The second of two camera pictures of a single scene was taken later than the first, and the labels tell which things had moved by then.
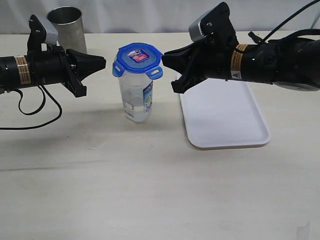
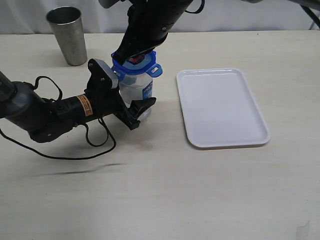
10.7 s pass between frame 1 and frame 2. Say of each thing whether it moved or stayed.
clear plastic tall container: stayed
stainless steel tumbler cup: stayed
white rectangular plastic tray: stayed
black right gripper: moved
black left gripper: moved
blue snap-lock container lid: stayed
